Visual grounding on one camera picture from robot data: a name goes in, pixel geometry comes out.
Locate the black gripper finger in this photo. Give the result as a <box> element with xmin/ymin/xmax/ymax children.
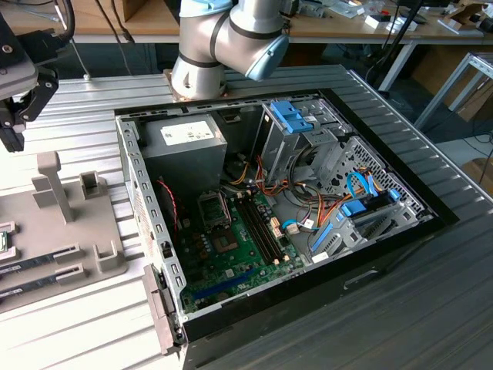
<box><xmin>0</xmin><ymin>69</ymin><xmax>59</xmax><ymax>152</ymax></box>

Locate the CPU socket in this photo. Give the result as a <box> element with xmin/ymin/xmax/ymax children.
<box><xmin>210</xmin><ymin>227</ymin><xmax>243</xmax><ymax>256</ymax></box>

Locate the cardboard box on desk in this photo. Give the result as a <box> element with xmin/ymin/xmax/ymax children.
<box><xmin>122</xmin><ymin>0</ymin><xmax>151</xmax><ymax>22</ymax></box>

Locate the grey parts rack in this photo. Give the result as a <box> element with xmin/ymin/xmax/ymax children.
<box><xmin>0</xmin><ymin>151</ymin><xmax>130</xmax><ymax>314</ymax></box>

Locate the grey power supply unit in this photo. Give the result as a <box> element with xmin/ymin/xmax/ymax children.
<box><xmin>139</xmin><ymin>113</ymin><xmax>229</xmax><ymax>201</ymax></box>

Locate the RAM stick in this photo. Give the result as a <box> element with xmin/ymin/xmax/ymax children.
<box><xmin>0</xmin><ymin>251</ymin><xmax>65</xmax><ymax>275</ymax></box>
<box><xmin>0</xmin><ymin>274</ymin><xmax>65</xmax><ymax>301</ymax></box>

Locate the metal socket cover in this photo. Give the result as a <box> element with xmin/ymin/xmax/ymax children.
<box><xmin>196</xmin><ymin>190</ymin><xmax>232</xmax><ymax>232</ymax></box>

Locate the grey metal drive cage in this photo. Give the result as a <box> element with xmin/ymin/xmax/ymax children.
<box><xmin>256</xmin><ymin>102</ymin><xmax>351</xmax><ymax>190</ymax></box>

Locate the blue plastic drive latch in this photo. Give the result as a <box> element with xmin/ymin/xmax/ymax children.
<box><xmin>270</xmin><ymin>100</ymin><xmax>315</xmax><ymax>134</ymax></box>

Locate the black RAM slot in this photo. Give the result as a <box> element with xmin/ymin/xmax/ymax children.
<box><xmin>243</xmin><ymin>194</ymin><xmax>283</xmax><ymax>263</ymax></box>
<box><xmin>239</xmin><ymin>197</ymin><xmax>278</xmax><ymax>265</ymax></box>
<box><xmin>248</xmin><ymin>192</ymin><xmax>289</xmax><ymax>261</ymax></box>
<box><xmin>235</xmin><ymin>199</ymin><xmax>273</xmax><ymax>267</ymax></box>

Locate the green motherboard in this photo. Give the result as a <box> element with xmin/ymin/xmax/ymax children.
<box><xmin>175</xmin><ymin>188</ymin><xmax>309</xmax><ymax>315</ymax></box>

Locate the blue expansion slot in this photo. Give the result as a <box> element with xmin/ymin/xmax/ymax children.
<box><xmin>192</xmin><ymin>267</ymin><xmax>256</xmax><ymax>301</ymax></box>

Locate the black open PC case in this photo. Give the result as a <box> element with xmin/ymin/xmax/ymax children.
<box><xmin>114</xmin><ymin>87</ymin><xmax>461</xmax><ymax>370</ymax></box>

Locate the hard disk in blue carrier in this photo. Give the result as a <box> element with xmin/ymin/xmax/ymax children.
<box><xmin>338</xmin><ymin>187</ymin><xmax>401</xmax><ymax>232</ymax></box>

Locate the small white box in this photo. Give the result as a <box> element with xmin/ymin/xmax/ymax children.
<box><xmin>364</xmin><ymin>14</ymin><xmax>390</xmax><ymax>30</ymax></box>

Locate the black stand pole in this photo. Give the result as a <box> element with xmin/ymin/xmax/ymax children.
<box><xmin>381</xmin><ymin>0</ymin><xmax>424</xmax><ymax>55</ymax></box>

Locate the perforated metal disk cage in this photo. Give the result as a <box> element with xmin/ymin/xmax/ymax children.
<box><xmin>306</xmin><ymin>134</ymin><xmax>434</xmax><ymax>263</ymax></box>

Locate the wooden desk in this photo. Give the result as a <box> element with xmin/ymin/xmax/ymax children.
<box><xmin>0</xmin><ymin>0</ymin><xmax>493</xmax><ymax>45</ymax></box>

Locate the brown cardboard box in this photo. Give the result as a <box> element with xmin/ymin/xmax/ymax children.
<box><xmin>460</xmin><ymin>157</ymin><xmax>493</xmax><ymax>193</ymax></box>

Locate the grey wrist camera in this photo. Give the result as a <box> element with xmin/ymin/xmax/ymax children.
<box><xmin>0</xmin><ymin>57</ymin><xmax>39</xmax><ymax>102</ymax></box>

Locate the thick black camera cable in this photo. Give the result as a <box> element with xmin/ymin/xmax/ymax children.
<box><xmin>17</xmin><ymin>0</ymin><xmax>76</xmax><ymax>66</ymax></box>

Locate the grey cable with white plug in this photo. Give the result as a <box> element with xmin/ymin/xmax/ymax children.
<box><xmin>69</xmin><ymin>38</ymin><xmax>92</xmax><ymax>81</ymax></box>

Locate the thin black cable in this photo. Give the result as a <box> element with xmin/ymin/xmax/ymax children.
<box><xmin>94</xmin><ymin>0</ymin><xmax>136</xmax><ymax>44</ymax></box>

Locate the case fan with red wire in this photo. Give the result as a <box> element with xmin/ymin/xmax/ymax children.
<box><xmin>153</xmin><ymin>176</ymin><xmax>185</xmax><ymax>236</ymax></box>

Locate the black power cable bundle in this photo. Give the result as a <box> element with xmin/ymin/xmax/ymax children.
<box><xmin>288</xmin><ymin>146</ymin><xmax>320</xmax><ymax>190</ymax></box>

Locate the orange yellow red wire bundle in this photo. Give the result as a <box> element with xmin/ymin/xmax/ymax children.
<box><xmin>221</xmin><ymin>153</ymin><xmax>346</xmax><ymax>232</ymax></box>

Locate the blue SATA wire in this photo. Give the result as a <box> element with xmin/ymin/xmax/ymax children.
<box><xmin>346</xmin><ymin>171</ymin><xmax>383</xmax><ymax>198</ymax></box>

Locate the aluminium profile frame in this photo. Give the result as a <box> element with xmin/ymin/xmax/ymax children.
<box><xmin>414</xmin><ymin>52</ymin><xmax>493</xmax><ymax>132</ymax></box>

